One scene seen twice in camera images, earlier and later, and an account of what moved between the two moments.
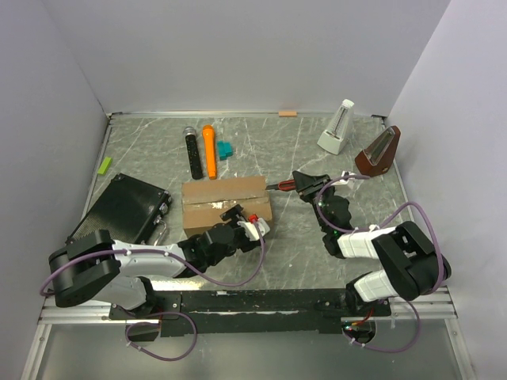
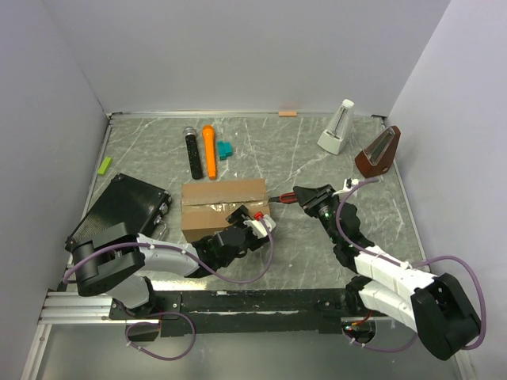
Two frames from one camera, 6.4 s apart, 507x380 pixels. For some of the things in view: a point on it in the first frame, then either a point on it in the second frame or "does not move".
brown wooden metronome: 379,153 does not move
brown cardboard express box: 203,202 does not move
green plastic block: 105,165 does not move
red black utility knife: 284,185 → 285,198
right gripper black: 307,186 → 310,199
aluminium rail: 93,313 does not move
